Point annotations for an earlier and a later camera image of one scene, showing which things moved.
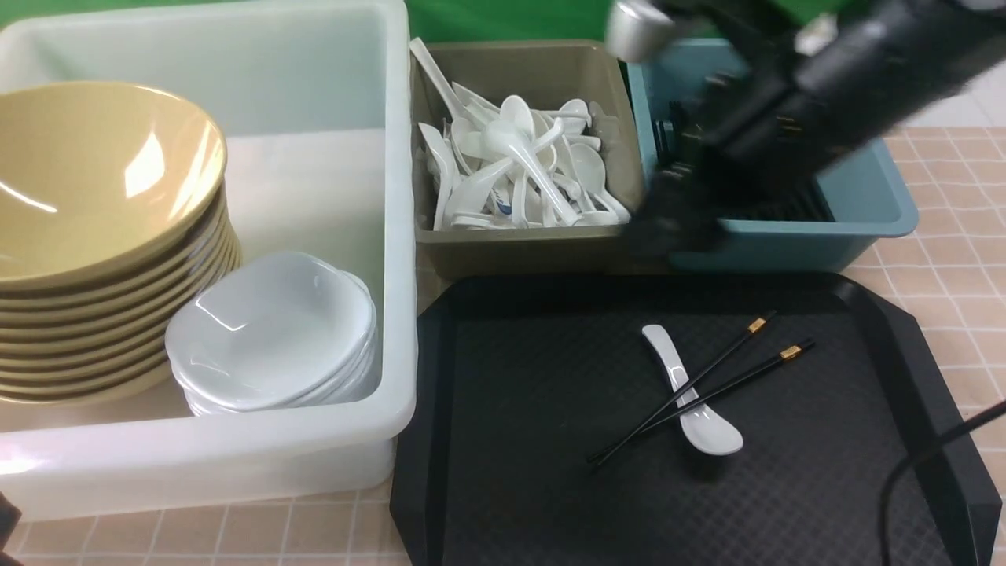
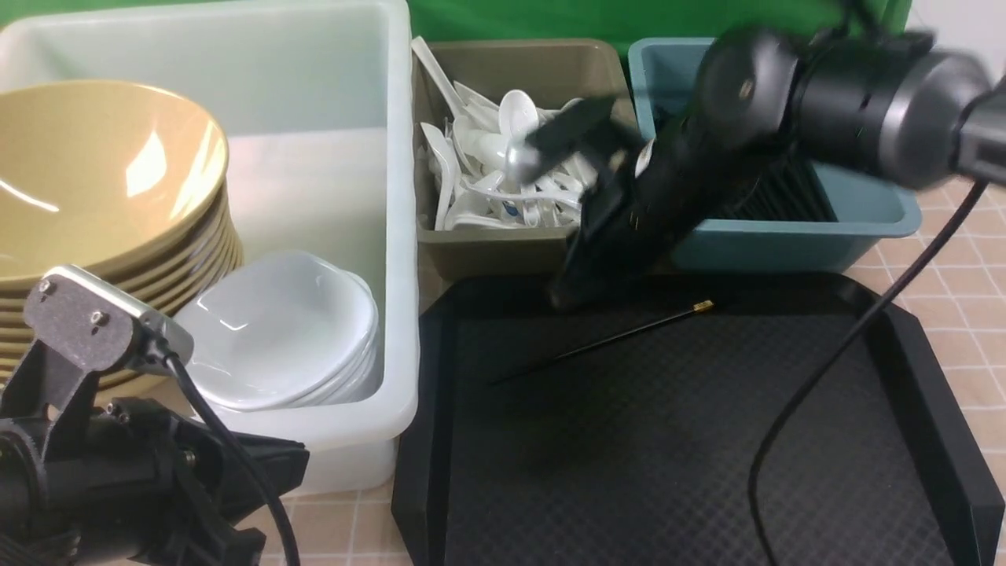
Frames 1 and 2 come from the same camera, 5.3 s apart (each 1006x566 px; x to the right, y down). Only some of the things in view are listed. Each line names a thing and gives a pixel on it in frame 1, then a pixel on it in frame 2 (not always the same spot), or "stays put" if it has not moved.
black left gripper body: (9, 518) to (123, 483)
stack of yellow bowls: (100, 225) stays put
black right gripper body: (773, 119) to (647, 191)
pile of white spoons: (491, 167) stays put
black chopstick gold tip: (756, 325) to (697, 307)
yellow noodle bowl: (97, 178) stays put
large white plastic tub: (316, 106) stays put
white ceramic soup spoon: (707, 427) to (522, 159)
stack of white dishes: (237, 369) stays put
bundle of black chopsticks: (798, 196) stays put
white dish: (270, 330) stays put
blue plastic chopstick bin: (865, 189) stays put
